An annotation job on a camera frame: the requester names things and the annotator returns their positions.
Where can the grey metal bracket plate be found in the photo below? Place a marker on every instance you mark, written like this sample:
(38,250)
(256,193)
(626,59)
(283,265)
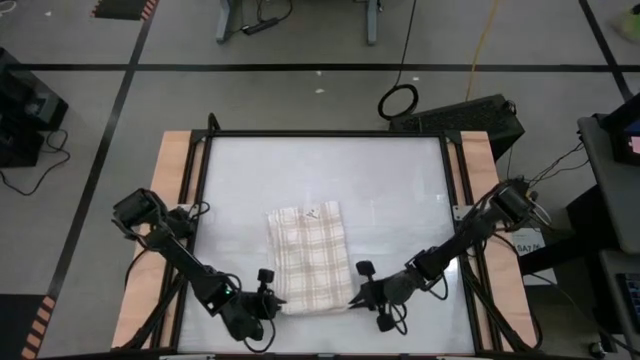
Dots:
(461,212)

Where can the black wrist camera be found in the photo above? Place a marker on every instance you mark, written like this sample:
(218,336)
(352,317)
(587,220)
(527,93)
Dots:
(247,327)
(386,323)

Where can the grey desk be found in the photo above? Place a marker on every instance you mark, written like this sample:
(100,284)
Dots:
(615,200)
(612,300)

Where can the white paper label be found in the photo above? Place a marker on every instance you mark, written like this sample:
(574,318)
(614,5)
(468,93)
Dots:
(530,242)

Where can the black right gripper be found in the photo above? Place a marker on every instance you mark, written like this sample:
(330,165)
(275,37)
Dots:
(397,289)

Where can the black table frame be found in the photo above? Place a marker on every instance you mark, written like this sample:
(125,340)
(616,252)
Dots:
(325,133)

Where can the green object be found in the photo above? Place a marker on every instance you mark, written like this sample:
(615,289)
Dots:
(629,25)

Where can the wooden side board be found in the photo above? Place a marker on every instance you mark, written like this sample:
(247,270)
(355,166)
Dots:
(170,160)
(477,160)

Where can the dark monitor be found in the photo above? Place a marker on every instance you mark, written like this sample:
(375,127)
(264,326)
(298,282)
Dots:
(620,125)

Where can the grey desk frame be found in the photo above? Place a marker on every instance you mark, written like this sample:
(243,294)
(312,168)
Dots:
(372,25)

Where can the black power strip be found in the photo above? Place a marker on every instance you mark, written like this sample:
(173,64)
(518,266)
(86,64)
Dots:
(260,26)

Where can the black computer case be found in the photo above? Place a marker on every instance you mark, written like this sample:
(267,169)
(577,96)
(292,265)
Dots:
(460,117)

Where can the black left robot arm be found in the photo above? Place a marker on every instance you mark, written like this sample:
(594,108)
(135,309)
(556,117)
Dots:
(185,260)

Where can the black orange striped mat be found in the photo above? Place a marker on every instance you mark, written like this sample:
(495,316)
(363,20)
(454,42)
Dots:
(125,9)
(20,325)

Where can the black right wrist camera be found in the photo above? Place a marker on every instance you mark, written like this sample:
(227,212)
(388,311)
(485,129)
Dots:
(386,323)

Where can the black equipment stack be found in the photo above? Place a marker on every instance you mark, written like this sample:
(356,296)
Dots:
(25,100)

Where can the cream plaid towel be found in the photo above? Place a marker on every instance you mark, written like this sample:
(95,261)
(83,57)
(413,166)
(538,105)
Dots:
(310,260)

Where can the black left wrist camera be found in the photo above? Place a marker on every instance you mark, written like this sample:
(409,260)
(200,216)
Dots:
(247,327)

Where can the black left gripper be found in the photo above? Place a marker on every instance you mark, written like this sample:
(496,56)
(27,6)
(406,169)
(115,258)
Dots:
(252,302)

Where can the black desk base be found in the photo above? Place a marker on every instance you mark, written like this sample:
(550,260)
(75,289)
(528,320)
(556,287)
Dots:
(585,220)

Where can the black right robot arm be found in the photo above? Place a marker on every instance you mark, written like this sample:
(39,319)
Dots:
(460,240)

